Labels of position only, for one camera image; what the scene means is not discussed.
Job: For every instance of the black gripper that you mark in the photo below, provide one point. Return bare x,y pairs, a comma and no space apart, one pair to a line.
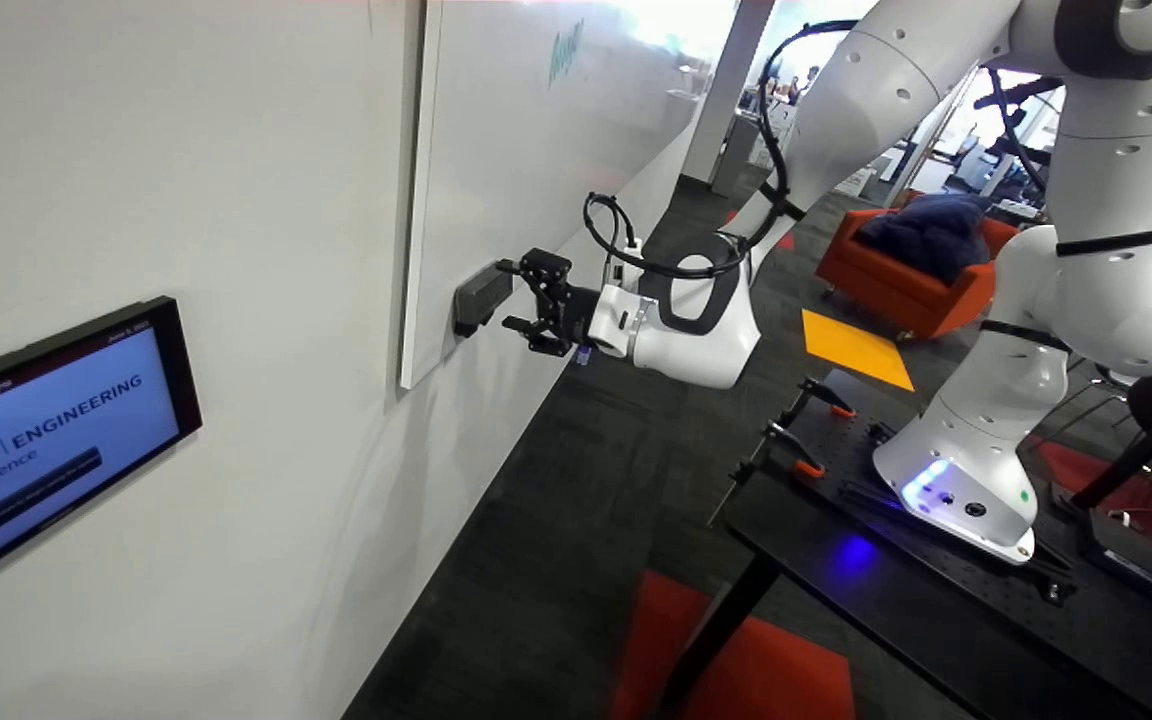
573,314

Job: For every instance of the orange armchair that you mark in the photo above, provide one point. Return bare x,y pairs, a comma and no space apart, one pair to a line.
903,296

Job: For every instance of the wall-mounted tablet display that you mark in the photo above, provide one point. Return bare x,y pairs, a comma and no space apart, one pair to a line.
40,447

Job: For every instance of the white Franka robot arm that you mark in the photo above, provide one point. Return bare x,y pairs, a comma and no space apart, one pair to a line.
1110,161

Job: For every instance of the black metal table leg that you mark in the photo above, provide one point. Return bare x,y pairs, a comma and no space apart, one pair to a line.
722,624

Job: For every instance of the large white whiteboard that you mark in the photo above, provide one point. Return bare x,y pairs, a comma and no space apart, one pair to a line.
499,146

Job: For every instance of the dark blue cushion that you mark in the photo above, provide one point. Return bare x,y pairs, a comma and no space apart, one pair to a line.
928,232

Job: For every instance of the black whiteboard duster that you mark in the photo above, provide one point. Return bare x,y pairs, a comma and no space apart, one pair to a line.
482,296

